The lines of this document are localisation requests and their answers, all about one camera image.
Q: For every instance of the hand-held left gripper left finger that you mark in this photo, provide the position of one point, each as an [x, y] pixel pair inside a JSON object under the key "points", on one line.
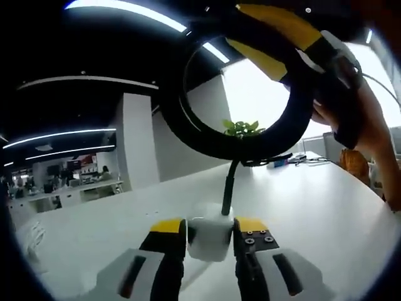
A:
{"points": [[163, 266]]}

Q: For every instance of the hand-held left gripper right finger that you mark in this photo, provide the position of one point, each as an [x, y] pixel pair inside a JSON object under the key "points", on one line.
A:
{"points": [[257, 266]]}

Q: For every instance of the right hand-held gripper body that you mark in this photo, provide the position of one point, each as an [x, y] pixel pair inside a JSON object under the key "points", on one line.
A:
{"points": [[344, 78]]}

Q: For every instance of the white charger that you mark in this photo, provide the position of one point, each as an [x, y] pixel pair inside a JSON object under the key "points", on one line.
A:
{"points": [[208, 241]]}

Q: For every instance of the grey desk partition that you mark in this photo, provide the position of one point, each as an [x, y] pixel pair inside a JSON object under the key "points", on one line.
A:
{"points": [[332, 145]]}

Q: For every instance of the white office desk row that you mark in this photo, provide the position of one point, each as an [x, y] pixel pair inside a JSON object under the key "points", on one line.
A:
{"points": [[69, 196]]}

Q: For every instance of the straight ceiling light strip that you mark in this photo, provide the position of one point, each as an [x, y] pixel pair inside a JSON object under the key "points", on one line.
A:
{"points": [[69, 151], [59, 135]]}

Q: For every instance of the person's right hand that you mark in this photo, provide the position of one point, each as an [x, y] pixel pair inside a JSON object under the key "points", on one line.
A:
{"points": [[379, 125]]}

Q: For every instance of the green potted plant white pot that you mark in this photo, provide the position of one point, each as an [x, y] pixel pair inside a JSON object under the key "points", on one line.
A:
{"points": [[241, 128]]}

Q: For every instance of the orange bag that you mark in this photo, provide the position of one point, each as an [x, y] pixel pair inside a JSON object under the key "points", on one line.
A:
{"points": [[354, 166]]}

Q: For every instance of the small blue box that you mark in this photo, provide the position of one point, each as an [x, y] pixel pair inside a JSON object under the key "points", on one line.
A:
{"points": [[280, 163]]}

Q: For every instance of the long curved ceiling light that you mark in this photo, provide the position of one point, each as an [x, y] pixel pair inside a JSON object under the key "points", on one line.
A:
{"points": [[125, 11]]}

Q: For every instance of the white ceiling track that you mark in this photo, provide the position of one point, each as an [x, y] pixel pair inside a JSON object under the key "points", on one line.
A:
{"points": [[84, 80]]}

